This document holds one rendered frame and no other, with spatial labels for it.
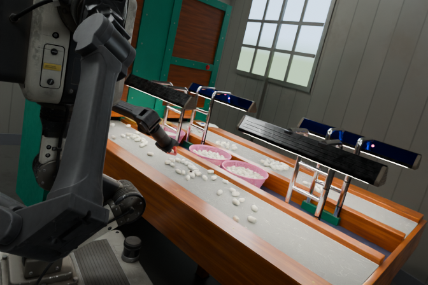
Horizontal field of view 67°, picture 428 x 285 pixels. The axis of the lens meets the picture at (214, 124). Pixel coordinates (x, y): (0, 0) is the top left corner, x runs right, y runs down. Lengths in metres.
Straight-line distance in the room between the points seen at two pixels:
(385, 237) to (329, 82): 1.85
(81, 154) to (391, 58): 2.72
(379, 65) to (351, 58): 0.28
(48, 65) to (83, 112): 0.36
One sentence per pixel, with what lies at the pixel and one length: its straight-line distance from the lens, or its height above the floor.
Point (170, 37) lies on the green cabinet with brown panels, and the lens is 2.54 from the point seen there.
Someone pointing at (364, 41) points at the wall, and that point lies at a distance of 3.15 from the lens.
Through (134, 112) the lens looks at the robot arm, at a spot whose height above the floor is 1.03.
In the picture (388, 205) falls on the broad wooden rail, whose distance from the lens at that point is 2.05.
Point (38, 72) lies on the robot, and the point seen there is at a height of 1.20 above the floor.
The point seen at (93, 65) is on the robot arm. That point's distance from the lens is 0.64.
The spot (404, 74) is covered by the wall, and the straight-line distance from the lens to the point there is 2.93.
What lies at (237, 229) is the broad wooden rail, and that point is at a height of 0.76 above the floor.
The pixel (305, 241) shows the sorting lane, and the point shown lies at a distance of 1.34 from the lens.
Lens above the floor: 1.33
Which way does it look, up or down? 11 degrees down
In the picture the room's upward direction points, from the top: 13 degrees clockwise
